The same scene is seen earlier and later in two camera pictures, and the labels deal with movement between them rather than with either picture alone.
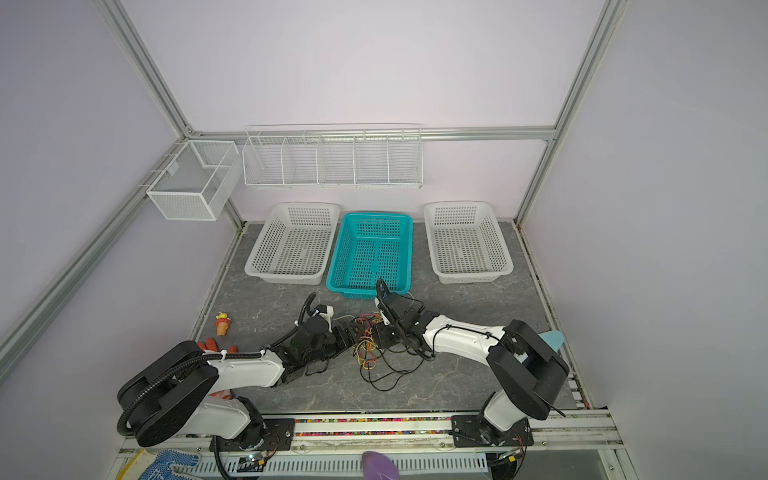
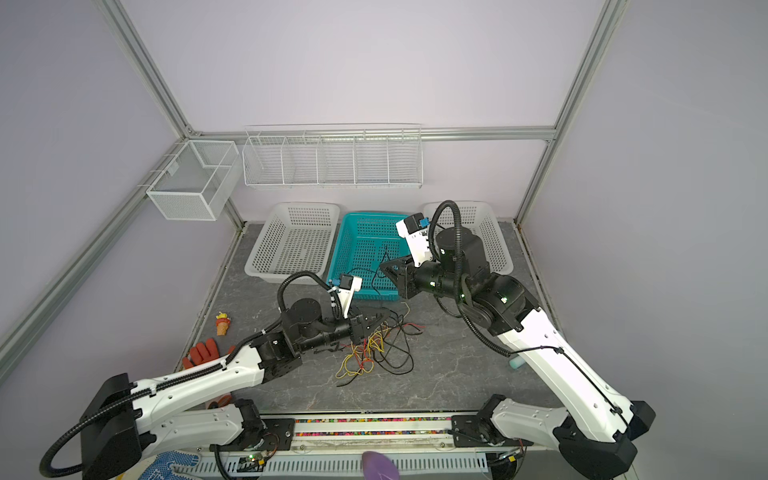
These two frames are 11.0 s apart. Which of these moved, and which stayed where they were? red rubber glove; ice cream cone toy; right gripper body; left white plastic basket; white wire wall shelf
Moved: right gripper body
Stayed: ice cream cone toy; white wire wall shelf; left white plastic basket; red rubber glove
